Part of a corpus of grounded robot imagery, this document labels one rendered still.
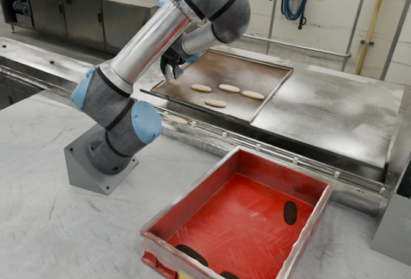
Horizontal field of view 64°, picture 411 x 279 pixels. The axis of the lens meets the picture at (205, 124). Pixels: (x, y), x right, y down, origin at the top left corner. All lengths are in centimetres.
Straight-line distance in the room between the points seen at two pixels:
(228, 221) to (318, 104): 72
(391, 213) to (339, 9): 403
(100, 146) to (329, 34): 415
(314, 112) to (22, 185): 109
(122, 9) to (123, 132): 341
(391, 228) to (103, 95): 81
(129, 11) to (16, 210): 338
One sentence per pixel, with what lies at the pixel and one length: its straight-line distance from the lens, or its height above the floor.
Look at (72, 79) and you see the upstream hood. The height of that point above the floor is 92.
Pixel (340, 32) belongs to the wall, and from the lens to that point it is 484.
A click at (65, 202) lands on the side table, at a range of 107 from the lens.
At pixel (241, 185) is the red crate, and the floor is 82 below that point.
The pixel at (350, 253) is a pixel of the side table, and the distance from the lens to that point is 100.
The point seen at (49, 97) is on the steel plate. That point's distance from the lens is 172.
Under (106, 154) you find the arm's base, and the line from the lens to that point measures 103.
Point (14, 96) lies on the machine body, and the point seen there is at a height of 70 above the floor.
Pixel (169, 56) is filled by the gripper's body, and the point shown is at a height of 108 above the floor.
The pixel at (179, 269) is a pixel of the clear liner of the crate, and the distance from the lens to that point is 77.
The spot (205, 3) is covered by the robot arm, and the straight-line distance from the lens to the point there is 89.
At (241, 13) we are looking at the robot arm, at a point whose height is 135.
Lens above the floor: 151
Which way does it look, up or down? 29 degrees down
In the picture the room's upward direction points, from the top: 4 degrees clockwise
